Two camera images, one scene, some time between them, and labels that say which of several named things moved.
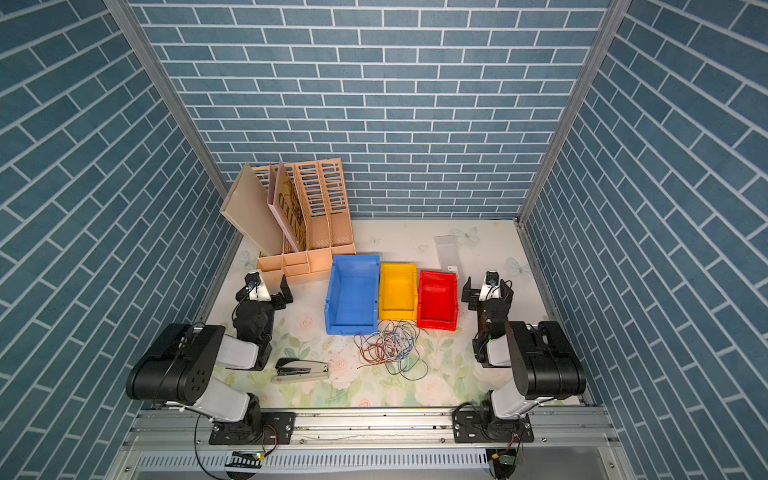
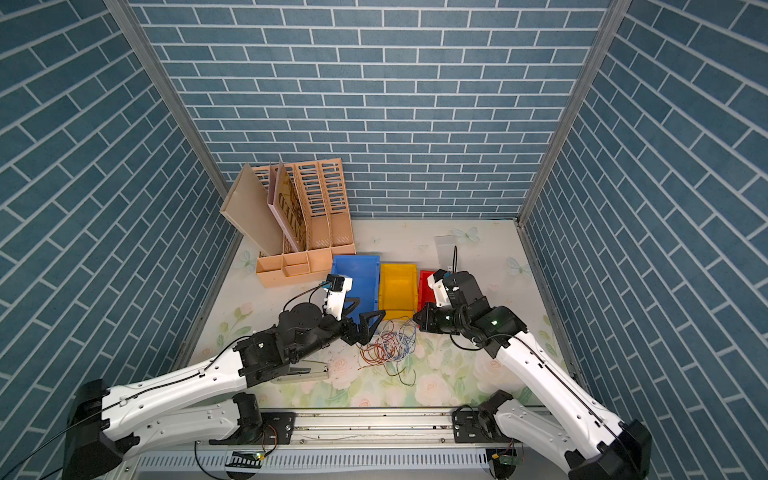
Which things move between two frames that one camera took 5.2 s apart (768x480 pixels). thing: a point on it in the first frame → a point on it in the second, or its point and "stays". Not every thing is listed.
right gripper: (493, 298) → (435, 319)
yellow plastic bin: (398, 292) stays
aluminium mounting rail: (568, 444) stays
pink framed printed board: (285, 201) stays
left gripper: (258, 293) → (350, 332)
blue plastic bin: (352, 301) stays
